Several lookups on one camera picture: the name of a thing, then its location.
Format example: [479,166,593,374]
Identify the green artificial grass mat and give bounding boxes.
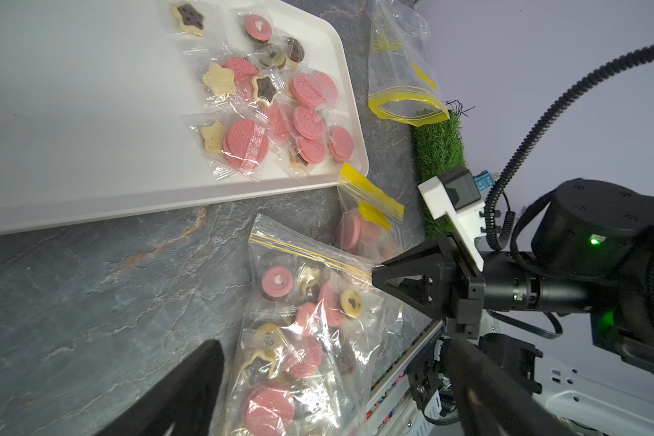
[411,100,475,239]

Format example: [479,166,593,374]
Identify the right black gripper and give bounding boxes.
[372,234,485,340]

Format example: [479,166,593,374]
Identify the poured wrapped cookie pile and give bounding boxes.
[168,1,355,181]

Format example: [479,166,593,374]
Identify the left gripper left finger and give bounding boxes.
[98,340,225,435]

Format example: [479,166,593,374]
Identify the white rectangular tray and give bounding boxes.
[0,1,340,234]

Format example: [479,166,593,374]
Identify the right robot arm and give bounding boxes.
[372,45,654,435]

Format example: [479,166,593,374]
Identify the cookie ziploc bag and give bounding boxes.
[222,215,397,435]
[337,163,405,263]
[368,1,450,127]

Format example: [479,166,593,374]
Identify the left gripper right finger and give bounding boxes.
[441,334,572,435]

